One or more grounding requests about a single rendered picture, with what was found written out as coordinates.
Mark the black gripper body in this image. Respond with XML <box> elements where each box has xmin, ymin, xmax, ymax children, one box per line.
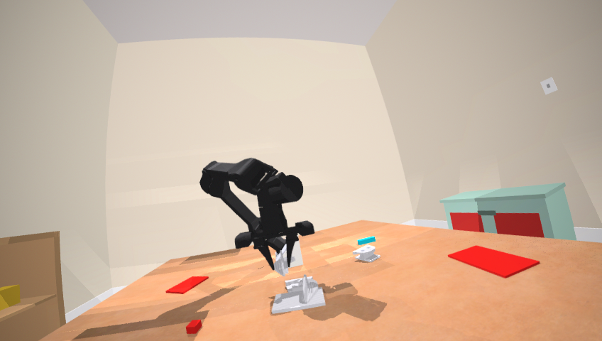
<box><xmin>235</xmin><ymin>204</ymin><xmax>315</xmax><ymax>249</ymax></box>

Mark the cyan rectangular bar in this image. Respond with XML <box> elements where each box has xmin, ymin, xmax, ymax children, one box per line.
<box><xmin>357</xmin><ymin>236</ymin><xmax>376</xmax><ymax>245</ymax></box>

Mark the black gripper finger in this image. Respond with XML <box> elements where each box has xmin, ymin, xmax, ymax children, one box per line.
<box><xmin>253</xmin><ymin>240</ymin><xmax>274</xmax><ymax>271</ymax></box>
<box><xmin>286</xmin><ymin>237</ymin><xmax>299</xmax><ymax>268</ymax></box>

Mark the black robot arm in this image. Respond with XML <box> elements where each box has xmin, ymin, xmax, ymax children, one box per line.
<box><xmin>199</xmin><ymin>158</ymin><xmax>303</xmax><ymax>254</ymax></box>

